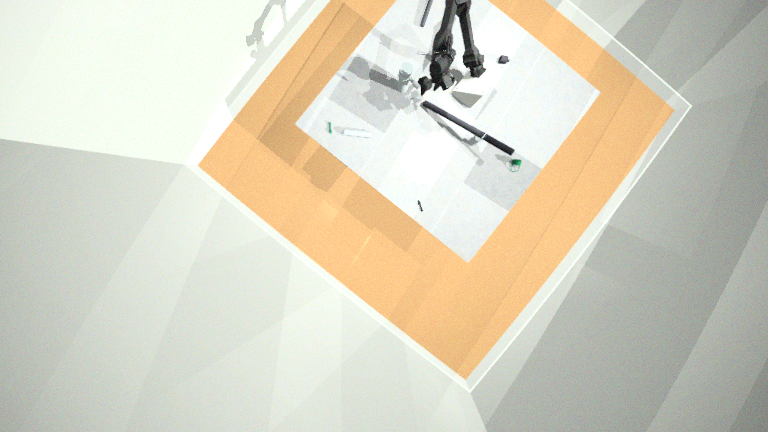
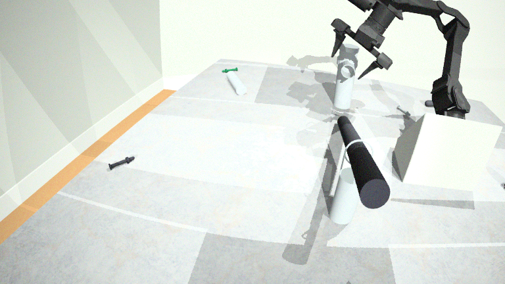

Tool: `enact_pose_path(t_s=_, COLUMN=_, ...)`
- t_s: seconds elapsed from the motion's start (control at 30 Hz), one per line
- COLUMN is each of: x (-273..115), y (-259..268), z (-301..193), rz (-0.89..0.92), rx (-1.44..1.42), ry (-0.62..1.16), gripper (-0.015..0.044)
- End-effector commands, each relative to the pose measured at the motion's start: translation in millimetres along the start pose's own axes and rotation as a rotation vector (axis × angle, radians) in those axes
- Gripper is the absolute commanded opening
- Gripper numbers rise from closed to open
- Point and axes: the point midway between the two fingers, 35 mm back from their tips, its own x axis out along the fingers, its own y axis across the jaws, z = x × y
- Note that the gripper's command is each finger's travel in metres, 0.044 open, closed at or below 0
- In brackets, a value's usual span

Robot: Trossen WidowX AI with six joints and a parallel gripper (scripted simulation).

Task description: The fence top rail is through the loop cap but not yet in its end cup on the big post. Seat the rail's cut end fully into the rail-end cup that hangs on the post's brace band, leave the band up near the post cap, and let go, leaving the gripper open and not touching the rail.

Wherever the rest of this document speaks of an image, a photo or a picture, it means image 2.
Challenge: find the dark grey bolt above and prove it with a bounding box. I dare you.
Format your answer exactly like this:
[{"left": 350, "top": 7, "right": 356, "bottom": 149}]
[{"left": 108, "top": 156, "right": 135, "bottom": 170}]

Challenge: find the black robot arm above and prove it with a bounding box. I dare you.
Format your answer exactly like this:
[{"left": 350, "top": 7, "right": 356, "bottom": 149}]
[{"left": 348, "top": 0, "right": 471, "bottom": 120}]

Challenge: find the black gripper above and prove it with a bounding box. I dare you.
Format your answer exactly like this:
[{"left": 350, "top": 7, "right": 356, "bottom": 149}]
[{"left": 331, "top": 16, "right": 393, "bottom": 80}]

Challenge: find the small grey bolt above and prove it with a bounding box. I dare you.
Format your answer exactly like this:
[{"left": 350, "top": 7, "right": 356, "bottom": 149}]
[{"left": 397, "top": 105, "right": 410, "bottom": 116}]

